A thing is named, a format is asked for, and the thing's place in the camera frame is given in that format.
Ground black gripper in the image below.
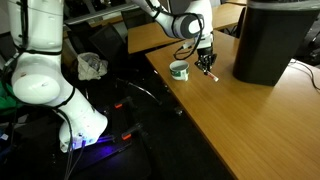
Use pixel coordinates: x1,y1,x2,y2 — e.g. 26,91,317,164
195,45,218,73

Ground orange marker pen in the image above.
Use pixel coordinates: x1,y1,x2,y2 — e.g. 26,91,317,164
203,70,220,83

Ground white mug with green print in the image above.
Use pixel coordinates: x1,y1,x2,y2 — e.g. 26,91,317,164
168,59,190,82

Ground wooden background desk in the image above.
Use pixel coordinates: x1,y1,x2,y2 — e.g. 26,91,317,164
127,2,248,55

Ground large black bin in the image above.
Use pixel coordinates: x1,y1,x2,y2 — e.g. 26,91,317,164
232,0,320,87

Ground orange black bar clamp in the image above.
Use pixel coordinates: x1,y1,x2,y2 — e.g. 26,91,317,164
113,122,145,143
105,96,134,112

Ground black office chair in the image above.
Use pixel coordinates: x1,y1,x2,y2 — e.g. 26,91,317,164
64,21,164,106

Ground crumpled white plastic bag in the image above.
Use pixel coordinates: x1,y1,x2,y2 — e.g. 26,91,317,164
76,51,110,82

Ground green fabric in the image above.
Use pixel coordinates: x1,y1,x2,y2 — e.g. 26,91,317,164
0,81,22,117

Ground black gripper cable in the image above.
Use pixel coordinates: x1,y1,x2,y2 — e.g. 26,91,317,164
171,12,205,62

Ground thin black cable on table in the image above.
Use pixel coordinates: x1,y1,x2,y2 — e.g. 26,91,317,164
287,59,320,92

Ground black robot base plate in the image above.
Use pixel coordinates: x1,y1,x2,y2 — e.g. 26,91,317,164
74,96,153,171

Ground grey base cables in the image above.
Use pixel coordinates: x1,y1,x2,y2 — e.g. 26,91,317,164
62,139,88,180

